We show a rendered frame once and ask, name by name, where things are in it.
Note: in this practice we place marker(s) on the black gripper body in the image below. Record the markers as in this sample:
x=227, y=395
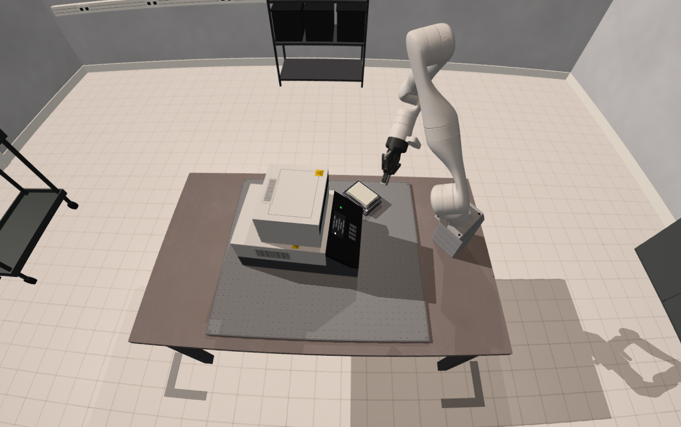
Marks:
x=397, y=146

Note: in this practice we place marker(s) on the dark grey rectangular frame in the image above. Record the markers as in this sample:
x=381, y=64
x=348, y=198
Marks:
x=371, y=207

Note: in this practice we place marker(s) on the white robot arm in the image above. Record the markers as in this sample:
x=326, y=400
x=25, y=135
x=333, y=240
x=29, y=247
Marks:
x=427, y=47

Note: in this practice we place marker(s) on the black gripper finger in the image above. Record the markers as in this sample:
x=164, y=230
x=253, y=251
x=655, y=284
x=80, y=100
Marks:
x=386, y=167
x=396, y=166

